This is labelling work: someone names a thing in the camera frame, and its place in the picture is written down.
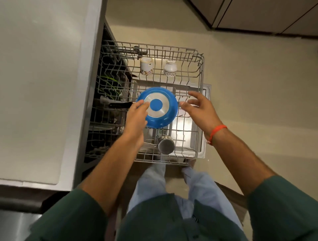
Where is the orange thread wristband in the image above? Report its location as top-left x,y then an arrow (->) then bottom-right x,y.
205,124 -> 228,146

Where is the blue frying pan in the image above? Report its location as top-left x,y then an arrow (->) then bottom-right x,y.
108,87 -> 179,129

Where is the small black steel cup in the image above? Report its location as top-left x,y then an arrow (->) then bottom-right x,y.
139,135 -> 176,155

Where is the silver dishwasher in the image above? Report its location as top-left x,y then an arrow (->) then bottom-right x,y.
0,0 -> 212,192

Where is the person's right hand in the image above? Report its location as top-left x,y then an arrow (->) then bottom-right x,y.
179,91 -> 223,141

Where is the person's left hand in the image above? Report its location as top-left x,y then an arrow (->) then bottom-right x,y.
123,99 -> 150,147

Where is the wire dish rack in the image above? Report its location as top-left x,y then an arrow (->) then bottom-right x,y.
84,39 -> 205,166

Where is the person's left forearm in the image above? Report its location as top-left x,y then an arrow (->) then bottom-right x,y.
78,134 -> 144,217

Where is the white patterned ceramic jar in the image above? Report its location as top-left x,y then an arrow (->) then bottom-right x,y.
163,60 -> 178,77

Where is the white plate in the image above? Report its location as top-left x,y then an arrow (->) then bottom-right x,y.
90,123 -> 119,132

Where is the green leaf-shaped plate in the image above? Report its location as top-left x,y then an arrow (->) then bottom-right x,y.
107,85 -> 123,96

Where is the person's right forearm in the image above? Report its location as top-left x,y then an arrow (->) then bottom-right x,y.
211,129 -> 278,197

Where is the white ceramic mug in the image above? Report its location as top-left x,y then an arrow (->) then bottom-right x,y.
140,57 -> 154,76

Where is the round green plate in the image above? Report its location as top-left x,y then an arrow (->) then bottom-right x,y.
103,75 -> 121,84

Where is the green shirt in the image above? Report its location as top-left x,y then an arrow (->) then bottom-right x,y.
25,175 -> 318,241

